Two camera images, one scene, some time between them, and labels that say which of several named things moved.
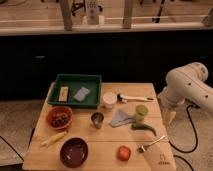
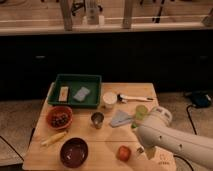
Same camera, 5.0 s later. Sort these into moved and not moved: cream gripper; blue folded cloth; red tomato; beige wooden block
Moved: cream gripper
Not moved: blue folded cloth; red tomato; beige wooden block
